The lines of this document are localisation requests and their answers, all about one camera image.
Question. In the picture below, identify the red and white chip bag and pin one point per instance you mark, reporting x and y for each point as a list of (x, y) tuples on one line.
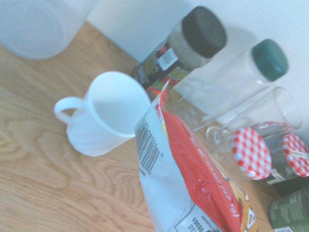
[(188, 169)]

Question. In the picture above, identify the white ceramic mug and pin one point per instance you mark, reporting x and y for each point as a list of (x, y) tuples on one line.
[(113, 108)]

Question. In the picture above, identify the translucent white plastic jug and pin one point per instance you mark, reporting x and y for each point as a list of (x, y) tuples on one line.
[(36, 26)]

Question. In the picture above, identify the glass jar red checked lid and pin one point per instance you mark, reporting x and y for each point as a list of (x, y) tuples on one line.
[(295, 154), (252, 152)]

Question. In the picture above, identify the tall clear glass mug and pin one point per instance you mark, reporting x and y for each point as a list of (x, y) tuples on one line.
[(260, 111)]

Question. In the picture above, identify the clear bottle with green lid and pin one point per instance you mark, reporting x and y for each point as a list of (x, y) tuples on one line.
[(241, 75)]

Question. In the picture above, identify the spice jar with black lid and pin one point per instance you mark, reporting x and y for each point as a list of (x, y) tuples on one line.
[(193, 38)]

